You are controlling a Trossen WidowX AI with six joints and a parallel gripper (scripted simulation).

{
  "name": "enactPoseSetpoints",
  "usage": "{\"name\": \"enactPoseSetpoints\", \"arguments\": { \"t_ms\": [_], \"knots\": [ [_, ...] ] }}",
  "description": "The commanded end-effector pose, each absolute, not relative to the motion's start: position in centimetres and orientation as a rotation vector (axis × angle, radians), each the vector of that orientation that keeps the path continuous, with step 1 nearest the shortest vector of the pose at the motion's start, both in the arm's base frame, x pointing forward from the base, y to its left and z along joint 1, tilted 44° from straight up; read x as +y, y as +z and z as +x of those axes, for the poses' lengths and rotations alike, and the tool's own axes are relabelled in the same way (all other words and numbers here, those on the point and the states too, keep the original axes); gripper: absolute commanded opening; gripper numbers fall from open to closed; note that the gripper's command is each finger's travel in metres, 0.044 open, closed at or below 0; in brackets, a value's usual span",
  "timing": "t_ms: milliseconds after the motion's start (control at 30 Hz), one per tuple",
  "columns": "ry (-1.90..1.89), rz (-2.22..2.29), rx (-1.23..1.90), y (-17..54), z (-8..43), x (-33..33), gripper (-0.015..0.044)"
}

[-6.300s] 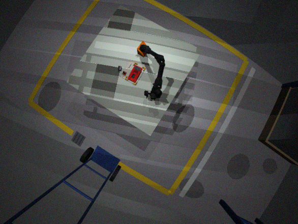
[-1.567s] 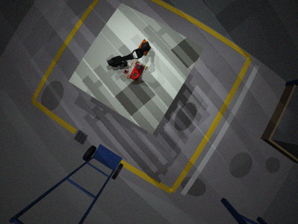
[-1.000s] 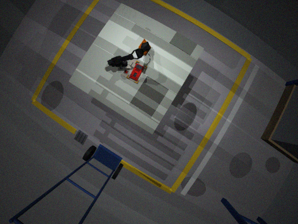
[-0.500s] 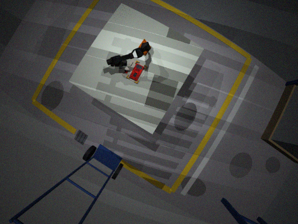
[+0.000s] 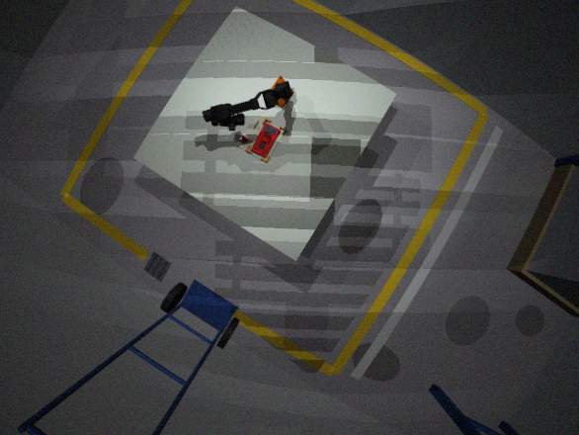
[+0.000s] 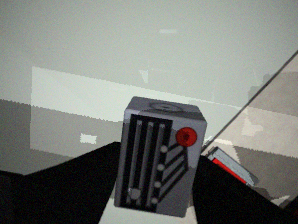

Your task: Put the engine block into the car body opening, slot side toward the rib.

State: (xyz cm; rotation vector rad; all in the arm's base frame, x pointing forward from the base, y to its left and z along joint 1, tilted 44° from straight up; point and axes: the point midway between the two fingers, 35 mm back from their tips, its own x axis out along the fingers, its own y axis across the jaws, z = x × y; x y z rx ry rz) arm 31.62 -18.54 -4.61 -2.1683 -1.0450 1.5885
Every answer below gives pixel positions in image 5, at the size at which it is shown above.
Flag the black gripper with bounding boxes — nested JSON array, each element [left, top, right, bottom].
[[211, 114, 244, 127]]

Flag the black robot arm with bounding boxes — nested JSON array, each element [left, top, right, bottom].
[[202, 81, 291, 123]]

